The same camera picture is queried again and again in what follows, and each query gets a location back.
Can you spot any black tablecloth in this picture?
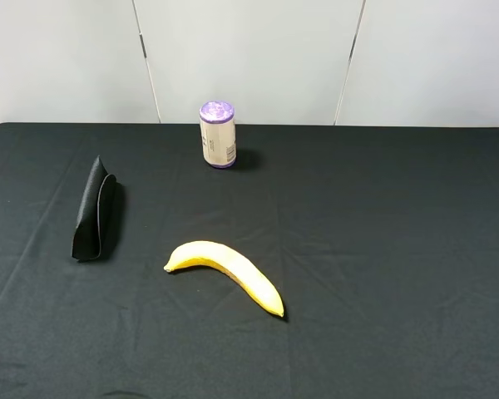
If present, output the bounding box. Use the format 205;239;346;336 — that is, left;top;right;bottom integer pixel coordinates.
0;123;499;398

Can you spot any black cloth pouch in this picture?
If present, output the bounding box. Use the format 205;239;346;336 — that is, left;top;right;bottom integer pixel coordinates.
71;156;126;263

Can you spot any yellow banana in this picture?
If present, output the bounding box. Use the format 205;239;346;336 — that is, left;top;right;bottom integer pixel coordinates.
164;240;284;318

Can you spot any purple lidded cylindrical can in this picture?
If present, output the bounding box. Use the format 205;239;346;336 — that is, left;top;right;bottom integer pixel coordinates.
199;101;236;169

